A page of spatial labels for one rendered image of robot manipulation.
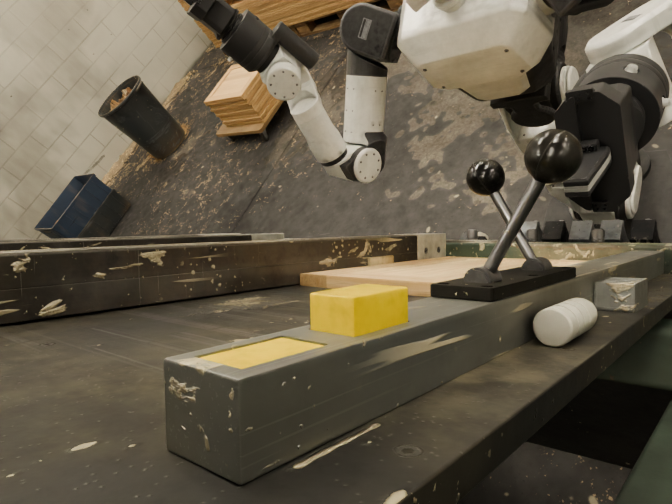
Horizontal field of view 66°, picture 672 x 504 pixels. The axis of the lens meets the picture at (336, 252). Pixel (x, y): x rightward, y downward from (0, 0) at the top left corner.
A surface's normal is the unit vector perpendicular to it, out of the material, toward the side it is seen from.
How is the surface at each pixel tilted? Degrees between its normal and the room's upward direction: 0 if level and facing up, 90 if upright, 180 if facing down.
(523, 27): 101
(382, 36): 54
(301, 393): 90
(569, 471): 0
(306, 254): 90
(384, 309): 90
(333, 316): 37
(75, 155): 90
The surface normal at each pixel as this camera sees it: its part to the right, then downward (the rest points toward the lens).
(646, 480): -0.01, -1.00
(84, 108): 0.72, 0.10
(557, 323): -0.65, 0.05
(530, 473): -0.53, -0.56
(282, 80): 0.05, 0.66
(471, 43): -0.54, 0.55
